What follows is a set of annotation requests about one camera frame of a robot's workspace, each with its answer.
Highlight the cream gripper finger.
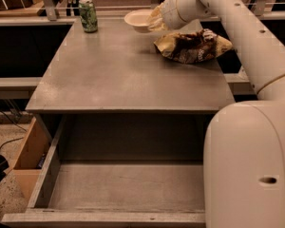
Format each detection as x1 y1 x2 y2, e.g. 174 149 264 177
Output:
148 3 162 20
148 18 168 31

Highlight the white paper bowl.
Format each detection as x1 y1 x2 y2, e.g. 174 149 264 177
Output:
124 9 152 33

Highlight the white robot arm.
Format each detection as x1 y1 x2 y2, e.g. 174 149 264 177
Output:
159 0 285 228

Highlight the green soda can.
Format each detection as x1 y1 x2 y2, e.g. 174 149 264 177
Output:
79 0 98 33

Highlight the yellow brown chip bag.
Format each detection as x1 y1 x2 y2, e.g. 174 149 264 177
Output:
154 28 233 64

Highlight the metal railing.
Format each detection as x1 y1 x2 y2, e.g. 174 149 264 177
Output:
0 0 285 22

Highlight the open grey drawer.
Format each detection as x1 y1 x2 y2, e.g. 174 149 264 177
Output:
3 114 207 228

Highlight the wooden box on floor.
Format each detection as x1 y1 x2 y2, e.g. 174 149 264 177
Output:
13 118 49 200

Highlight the black floor cable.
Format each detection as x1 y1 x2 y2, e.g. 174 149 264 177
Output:
0 111 28 155

